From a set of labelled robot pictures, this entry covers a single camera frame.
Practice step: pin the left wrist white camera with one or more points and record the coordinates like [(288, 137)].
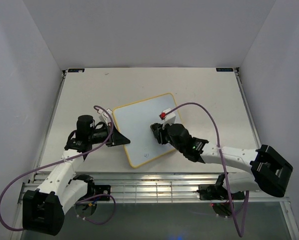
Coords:
[(105, 115)]

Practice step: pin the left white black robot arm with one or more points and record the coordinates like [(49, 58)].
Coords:
[(44, 209)]

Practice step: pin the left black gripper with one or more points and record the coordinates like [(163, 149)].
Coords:
[(119, 139)]

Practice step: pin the yellow framed whiteboard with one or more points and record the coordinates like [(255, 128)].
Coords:
[(133, 120)]

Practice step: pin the blue corner label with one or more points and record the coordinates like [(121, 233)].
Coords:
[(224, 69), (76, 70)]

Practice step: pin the aluminium rail frame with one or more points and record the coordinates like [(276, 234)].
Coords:
[(139, 188)]

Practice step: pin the right blue corner label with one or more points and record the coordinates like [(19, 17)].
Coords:
[(224, 69)]

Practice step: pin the left blue corner label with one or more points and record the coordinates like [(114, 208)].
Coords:
[(76, 70)]

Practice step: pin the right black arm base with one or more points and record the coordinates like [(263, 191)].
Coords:
[(212, 192)]

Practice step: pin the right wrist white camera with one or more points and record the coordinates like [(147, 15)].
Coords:
[(168, 117)]

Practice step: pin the wrist white camera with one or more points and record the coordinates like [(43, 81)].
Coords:
[(168, 117), (105, 115)]

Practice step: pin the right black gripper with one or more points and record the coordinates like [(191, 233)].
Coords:
[(159, 133)]

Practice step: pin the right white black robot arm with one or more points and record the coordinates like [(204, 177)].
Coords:
[(260, 169)]

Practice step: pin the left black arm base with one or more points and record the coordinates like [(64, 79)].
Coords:
[(101, 191)]

